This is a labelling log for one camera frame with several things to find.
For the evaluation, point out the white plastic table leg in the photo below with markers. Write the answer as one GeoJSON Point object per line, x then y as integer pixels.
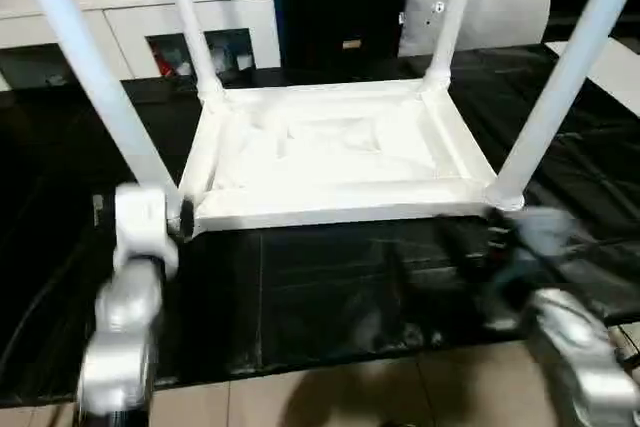
{"type": "Point", "coordinates": [562, 72]}
{"type": "Point", "coordinates": [192, 22]}
{"type": "Point", "coordinates": [450, 22]}
{"type": "Point", "coordinates": [102, 87]}

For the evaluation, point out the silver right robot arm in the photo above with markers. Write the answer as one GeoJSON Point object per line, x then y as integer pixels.
{"type": "Point", "coordinates": [575, 337]}

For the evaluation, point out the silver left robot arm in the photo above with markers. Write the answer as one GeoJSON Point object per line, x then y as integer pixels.
{"type": "Point", "coordinates": [125, 307]}

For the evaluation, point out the black work mat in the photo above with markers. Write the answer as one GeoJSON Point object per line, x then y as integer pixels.
{"type": "Point", "coordinates": [325, 287]}

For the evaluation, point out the white glass-door cabinet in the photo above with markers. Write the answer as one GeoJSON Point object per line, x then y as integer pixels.
{"type": "Point", "coordinates": [135, 27]}

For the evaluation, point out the white flat board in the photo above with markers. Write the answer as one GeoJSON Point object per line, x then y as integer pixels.
{"type": "Point", "coordinates": [615, 77]}

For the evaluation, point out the grey cushion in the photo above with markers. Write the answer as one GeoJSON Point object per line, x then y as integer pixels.
{"type": "Point", "coordinates": [510, 12]}

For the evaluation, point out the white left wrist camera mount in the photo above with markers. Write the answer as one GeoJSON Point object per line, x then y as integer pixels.
{"type": "Point", "coordinates": [140, 217]}

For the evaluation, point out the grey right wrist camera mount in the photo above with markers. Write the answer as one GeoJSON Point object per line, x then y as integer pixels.
{"type": "Point", "coordinates": [545, 227]}

